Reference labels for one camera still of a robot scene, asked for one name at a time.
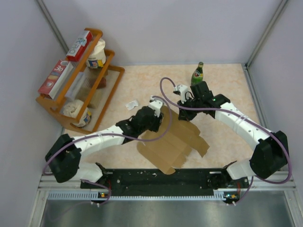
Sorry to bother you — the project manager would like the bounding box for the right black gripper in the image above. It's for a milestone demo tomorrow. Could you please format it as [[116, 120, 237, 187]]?
[[177, 96, 202, 122]]

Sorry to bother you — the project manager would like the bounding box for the brown cardboard box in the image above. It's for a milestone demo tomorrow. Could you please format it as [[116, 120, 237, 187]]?
[[137, 111, 209, 175]]

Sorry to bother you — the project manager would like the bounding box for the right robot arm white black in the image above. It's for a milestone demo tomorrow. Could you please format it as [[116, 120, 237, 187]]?
[[174, 81, 289, 187]]

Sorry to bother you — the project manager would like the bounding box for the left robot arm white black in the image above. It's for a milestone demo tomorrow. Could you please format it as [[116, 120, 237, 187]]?
[[45, 101, 163, 188]]

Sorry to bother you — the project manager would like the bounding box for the red white box upper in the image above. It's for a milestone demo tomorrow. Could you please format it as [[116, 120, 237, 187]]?
[[66, 30, 93, 62]]

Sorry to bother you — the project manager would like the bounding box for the red white box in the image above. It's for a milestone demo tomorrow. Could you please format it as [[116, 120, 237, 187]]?
[[66, 30, 93, 62], [38, 60, 73, 99]]

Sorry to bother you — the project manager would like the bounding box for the red white box lower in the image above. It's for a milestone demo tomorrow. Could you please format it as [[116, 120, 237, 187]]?
[[38, 60, 73, 99]]

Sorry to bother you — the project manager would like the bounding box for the small clear plastic bag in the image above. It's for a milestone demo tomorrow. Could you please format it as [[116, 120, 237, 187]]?
[[125, 100, 139, 111]]

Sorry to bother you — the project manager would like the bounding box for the green glass bottle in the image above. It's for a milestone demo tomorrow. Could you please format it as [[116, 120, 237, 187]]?
[[191, 61, 204, 86]]

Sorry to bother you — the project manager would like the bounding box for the orange wooden shelf rack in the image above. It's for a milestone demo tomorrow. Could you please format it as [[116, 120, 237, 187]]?
[[36, 28, 125, 134]]

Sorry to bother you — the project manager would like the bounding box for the white paper bag lower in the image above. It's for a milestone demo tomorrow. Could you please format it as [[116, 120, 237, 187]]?
[[63, 99, 92, 128]]

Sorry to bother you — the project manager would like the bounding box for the white paper bag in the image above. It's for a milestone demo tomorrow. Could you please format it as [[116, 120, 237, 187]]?
[[86, 38, 106, 69], [63, 99, 92, 128]]

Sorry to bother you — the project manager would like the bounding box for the white paper bag upper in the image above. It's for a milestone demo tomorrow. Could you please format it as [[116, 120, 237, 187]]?
[[86, 38, 106, 69]]

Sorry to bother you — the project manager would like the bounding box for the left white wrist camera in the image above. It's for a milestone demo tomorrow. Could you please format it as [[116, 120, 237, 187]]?
[[148, 96, 164, 117]]

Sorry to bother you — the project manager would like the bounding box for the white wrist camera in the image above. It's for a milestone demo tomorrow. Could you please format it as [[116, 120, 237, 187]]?
[[148, 96, 164, 117], [173, 85, 190, 104]]

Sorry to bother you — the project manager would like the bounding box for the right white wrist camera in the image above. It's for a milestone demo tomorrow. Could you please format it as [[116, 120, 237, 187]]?
[[173, 85, 190, 104]]

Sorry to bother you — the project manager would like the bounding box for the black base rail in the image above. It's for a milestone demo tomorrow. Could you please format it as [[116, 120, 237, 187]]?
[[79, 168, 250, 197]]

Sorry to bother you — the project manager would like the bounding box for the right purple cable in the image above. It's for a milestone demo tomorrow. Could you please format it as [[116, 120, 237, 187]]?
[[160, 77, 293, 206]]

